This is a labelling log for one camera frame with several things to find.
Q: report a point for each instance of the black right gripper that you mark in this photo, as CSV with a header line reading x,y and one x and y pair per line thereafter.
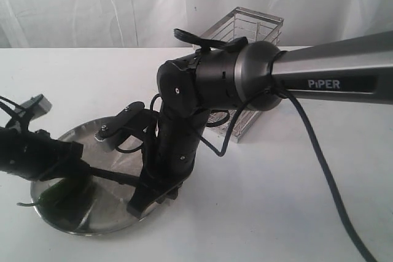
x,y
170,146

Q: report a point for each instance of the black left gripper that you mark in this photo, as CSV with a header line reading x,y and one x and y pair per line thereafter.
x,y
33,157

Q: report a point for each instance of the green cucumber with stem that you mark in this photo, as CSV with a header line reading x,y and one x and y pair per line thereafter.
x,y
61,194

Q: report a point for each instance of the black kitchen knife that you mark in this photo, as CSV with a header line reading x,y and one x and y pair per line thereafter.
x,y
120,178

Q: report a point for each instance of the steel wire utensil basket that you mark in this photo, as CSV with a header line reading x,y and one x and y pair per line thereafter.
x,y
255,26

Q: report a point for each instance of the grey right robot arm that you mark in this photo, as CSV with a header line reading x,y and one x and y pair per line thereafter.
x,y
255,76

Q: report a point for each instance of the round stainless steel plate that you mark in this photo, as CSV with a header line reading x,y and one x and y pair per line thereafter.
x,y
101,207

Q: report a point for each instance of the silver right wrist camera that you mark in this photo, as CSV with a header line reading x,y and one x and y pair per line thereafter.
x,y
134,120

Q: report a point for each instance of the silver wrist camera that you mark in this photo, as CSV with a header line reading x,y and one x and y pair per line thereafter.
x,y
36,107
134,120

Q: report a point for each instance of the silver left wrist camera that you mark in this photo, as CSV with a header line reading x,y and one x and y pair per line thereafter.
x,y
36,107

